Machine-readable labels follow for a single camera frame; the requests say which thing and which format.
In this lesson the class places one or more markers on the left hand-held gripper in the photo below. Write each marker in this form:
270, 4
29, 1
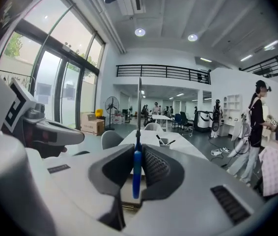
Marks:
13, 109

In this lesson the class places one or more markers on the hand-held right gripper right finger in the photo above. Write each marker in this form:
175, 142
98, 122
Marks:
178, 205

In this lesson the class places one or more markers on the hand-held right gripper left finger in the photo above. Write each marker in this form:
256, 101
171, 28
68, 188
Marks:
109, 171

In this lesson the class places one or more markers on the grey drawer organiser box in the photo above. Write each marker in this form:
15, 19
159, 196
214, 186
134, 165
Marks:
127, 197

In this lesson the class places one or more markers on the cardboard box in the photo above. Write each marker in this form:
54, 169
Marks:
92, 125

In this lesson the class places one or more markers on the grey shell chair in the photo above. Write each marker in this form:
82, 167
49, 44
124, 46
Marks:
112, 139
153, 127

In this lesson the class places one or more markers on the yellow bin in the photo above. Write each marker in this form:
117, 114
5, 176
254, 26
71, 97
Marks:
99, 112

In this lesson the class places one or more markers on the pack of white water jugs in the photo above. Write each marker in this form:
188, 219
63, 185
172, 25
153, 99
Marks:
119, 119

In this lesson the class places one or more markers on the large black standing fan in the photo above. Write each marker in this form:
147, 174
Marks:
112, 104

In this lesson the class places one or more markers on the black pen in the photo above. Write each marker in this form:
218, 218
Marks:
171, 142
159, 139

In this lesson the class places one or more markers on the white pen holder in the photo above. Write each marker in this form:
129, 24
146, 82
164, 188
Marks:
164, 142

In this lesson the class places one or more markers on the white floor power strip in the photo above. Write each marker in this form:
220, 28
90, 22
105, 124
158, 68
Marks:
218, 152

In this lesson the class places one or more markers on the white desk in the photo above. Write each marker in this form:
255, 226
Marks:
161, 117

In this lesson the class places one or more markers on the black cantilever office chair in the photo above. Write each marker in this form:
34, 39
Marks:
186, 122

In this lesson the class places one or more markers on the blue office chair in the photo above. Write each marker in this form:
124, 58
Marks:
177, 119

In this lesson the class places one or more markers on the white mobile robot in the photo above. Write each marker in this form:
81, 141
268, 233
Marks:
202, 120

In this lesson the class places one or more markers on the white shelf unit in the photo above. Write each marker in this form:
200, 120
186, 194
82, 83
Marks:
233, 107

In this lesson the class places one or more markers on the round ceiling light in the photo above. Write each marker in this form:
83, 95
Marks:
140, 32
192, 37

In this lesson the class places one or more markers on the black framed window wall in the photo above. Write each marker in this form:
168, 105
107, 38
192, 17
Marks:
55, 40

